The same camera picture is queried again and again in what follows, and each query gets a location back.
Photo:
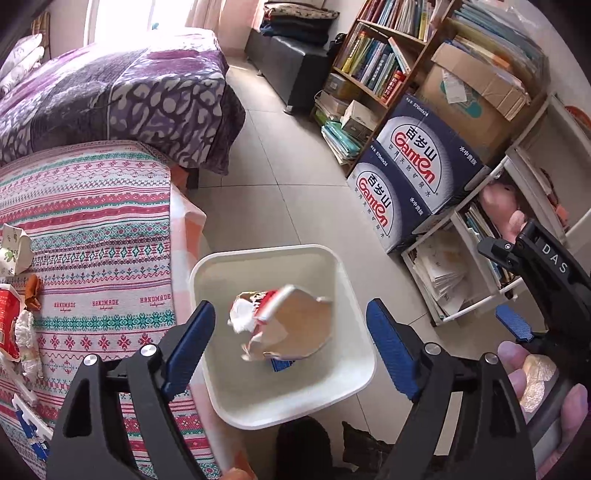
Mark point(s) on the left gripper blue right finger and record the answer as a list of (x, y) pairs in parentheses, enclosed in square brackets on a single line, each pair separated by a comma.
[(465, 421)]

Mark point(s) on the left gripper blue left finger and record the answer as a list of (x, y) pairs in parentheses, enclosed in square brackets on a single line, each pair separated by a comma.
[(90, 440)]

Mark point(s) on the white foam puzzle piece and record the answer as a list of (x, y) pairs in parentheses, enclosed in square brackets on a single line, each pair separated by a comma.
[(37, 426)]

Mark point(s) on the blue snack box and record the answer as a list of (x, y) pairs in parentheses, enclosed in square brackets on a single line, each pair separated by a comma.
[(280, 365)]

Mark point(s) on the red white milk carton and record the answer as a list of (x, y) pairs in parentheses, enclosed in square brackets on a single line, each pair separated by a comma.
[(284, 324)]

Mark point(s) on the white tissue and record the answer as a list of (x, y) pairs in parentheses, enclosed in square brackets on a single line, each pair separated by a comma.
[(26, 341)]

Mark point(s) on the white plastic trash bin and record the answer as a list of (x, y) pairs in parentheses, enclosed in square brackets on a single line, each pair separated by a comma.
[(250, 395)]

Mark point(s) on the person's right hand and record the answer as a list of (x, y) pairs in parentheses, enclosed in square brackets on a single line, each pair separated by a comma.
[(574, 410)]

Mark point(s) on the pink plush toy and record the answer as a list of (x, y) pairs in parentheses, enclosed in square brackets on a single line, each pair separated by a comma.
[(500, 204)]

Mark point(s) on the white tiered shelf rack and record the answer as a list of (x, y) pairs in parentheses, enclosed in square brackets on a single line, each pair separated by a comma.
[(545, 175)]

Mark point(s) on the upper Ganten water carton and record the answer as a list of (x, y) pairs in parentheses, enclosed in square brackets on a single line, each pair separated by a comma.
[(431, 155)]

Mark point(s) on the ganten water carton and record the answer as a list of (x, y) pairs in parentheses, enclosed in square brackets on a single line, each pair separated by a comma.
[(431, 155), (394, 208)]

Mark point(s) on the lower Ganten water carton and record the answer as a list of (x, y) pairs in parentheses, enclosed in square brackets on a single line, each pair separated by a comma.
[(394, 208)]

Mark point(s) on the patterned striped table cloth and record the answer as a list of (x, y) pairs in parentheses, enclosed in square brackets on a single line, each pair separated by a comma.
[(98, 218)]

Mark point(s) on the brown cardboard box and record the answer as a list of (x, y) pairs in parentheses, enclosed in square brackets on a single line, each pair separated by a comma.
[(474, 100)]

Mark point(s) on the stack of books on floor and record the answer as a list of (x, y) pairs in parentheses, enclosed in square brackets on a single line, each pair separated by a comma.
[(345, 148)]

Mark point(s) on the wooden bookshelf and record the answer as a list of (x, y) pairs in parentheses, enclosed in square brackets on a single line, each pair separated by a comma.
[(388, 54)]

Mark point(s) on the black storage bench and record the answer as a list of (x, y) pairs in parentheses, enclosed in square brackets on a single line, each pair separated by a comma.
[(296, 70)]

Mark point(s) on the purple patterned bed blanket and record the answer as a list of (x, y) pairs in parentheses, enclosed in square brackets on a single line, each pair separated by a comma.
[(167, 90)]

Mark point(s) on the folded blankets stack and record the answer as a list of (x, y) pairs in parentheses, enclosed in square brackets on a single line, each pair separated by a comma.
[(298, 21)]

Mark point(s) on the stacked pillows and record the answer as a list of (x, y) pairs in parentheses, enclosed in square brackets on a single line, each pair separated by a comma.
[(27, 53)]

